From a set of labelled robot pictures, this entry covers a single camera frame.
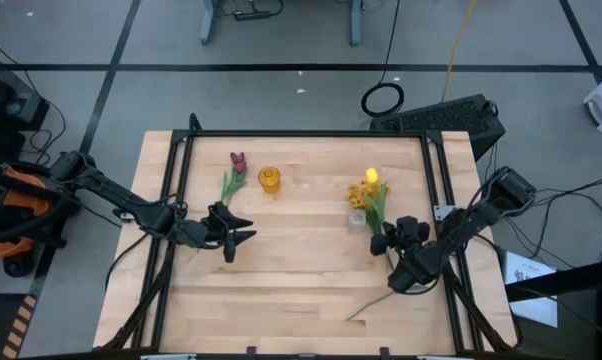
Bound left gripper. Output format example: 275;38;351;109
195;201;258;264

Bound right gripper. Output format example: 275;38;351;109
369;215;432;261

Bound yellow artificial tulip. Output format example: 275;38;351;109
364;167;390;236

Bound clear glass vase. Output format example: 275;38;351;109
349;208;368;232

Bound amber glass vase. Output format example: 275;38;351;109
258;166;282;196

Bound black computer tower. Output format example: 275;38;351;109
369;93;507;162

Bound white printed paper sheet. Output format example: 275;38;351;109
503;251;560;329

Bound black beam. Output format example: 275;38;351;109
504;256;602;304

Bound grey desk leg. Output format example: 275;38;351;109
199;0;221;46
349;0;365;48

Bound black power strip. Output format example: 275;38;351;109
233;9;273;22

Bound orange and black vacuum cleaner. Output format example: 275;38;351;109
0;157;77;279

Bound black mat with orange stripes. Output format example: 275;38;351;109
0;293;38;360

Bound black equipment rack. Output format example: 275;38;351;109
0;47;52;161

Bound black arm cable harness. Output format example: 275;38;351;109
440;259;520;352
100;234;175;351

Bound black metal table frame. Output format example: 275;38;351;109
100;112;520;357

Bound coiled black cable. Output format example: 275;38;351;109
359;0;406;119

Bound yellow cable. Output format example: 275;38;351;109
440;0;478;102

